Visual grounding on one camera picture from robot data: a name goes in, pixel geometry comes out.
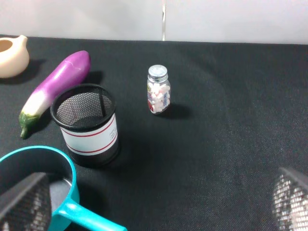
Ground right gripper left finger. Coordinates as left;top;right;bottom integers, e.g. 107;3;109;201
0;172;52;231

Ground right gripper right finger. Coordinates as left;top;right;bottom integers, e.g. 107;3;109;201
271;167;308;231

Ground black mesh pen holder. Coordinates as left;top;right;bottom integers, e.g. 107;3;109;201
50;84;120;168

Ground teal saucepan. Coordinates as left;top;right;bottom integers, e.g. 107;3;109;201
0;146;126;231

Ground black table cloth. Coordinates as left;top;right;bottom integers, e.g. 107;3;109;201
0;37;308;231

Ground purple toy eggplant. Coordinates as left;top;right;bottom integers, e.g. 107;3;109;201
18;51;91;139

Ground cream ceramic teapot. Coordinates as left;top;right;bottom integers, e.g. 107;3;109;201
0;35;30;78

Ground small candy jar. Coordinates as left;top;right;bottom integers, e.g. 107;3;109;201
147;64;171;115

